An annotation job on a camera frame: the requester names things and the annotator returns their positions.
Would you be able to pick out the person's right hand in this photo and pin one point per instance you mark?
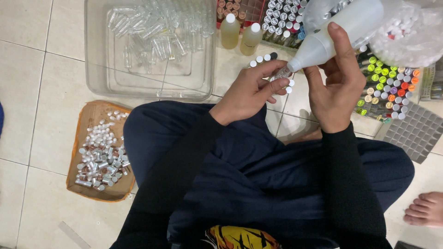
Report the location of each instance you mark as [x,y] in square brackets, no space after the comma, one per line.
[337,96]

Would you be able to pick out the person's left hand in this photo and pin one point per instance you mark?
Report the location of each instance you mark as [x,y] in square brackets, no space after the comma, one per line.
[242,95]

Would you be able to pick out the small clear glass vial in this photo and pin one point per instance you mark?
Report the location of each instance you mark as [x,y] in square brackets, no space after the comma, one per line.
[283,72]

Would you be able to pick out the white plastic squeeze bottle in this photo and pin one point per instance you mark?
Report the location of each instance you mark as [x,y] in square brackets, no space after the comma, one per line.
[360,17]

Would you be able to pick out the black-capped small vial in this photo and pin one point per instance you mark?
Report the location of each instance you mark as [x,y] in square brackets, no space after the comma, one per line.
[273,55]

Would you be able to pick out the box of colour-labelled vials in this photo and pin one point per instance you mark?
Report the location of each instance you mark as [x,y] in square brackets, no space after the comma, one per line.
[387,90]

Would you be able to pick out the person's bare foot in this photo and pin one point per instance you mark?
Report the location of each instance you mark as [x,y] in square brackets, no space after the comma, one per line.
[304,136]

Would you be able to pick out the yellow liquid bottle white cap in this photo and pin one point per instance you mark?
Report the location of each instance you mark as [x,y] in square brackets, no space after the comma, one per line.
[250,41]
[229,34]

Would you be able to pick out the person's navy trousers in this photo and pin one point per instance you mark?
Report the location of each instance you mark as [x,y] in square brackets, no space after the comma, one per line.
[259,166]

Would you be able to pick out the box of white-labelled vials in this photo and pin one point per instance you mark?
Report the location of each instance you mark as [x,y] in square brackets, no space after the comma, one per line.
[282,20]

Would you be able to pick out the grey cardboard divider grid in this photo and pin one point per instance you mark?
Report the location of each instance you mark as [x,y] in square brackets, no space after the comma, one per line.
[415,135]

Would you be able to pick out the red box of brown-capped vials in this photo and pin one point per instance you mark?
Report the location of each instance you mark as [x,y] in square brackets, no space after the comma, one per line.
[235,8]

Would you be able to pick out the clear crumpled plastic bag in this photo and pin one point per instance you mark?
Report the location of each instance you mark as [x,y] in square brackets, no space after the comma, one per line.
[316,12]

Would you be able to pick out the printed carton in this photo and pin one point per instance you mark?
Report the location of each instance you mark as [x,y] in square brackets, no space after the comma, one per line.
[432,83]

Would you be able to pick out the plastic bag of white caps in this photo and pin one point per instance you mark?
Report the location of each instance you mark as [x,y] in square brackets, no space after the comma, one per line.
[412,34]

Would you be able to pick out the pile of empty glass vials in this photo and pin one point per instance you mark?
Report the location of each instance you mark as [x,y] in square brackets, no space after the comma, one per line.
[155,31]

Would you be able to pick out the clear plastic tray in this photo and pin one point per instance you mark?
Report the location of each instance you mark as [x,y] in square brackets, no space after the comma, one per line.
[103,69]

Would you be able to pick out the pile of silver caps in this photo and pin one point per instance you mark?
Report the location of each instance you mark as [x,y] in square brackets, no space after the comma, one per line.
[102,152]

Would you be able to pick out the brown cardboard tray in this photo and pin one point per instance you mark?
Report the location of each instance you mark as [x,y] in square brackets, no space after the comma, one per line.
[81,138]

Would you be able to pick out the translucent tape strip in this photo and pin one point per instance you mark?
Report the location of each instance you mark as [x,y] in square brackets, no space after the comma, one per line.
[72,234]

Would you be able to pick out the blue cloth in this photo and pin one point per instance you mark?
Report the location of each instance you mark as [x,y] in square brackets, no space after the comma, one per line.
[1,119]

